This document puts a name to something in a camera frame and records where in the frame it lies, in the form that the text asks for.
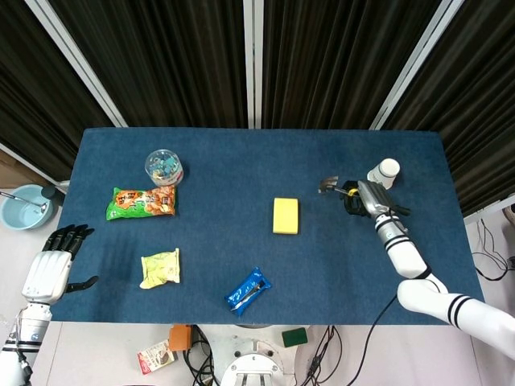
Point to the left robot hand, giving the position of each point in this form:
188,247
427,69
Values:
46,269

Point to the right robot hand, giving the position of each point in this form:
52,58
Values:
372,197

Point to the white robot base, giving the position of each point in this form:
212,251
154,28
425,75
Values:
257,362

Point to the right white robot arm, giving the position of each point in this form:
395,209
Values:
426,277

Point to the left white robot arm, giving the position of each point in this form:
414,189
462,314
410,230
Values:
22,333

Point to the yellow sponge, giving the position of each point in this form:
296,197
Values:
286,215

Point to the dark green rectangular block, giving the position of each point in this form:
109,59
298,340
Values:
295,337

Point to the white paper cup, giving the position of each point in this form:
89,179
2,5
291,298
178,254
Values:
385,172

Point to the light blue plastic bowl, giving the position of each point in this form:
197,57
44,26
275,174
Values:
25,207

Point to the metal ladle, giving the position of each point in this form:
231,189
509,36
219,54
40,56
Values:
28,199

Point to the pale yellow snack bag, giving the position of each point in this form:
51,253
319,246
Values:
160,268

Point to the green orange snack bag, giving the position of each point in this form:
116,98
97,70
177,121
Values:
141,203

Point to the blue table cloth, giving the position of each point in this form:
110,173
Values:
257,249

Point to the red white printed packet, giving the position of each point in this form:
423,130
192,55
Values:
155,357

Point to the black curtain panel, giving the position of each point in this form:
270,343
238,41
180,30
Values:
334,60
161,60

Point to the orange box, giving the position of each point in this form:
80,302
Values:
180,337

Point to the blue cookie packet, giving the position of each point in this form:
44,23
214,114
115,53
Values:
247,290

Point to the clear round plastic jar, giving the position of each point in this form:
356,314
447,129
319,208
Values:
164,167

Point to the white partition post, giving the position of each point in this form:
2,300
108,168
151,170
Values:
253,64
416,64
76,60

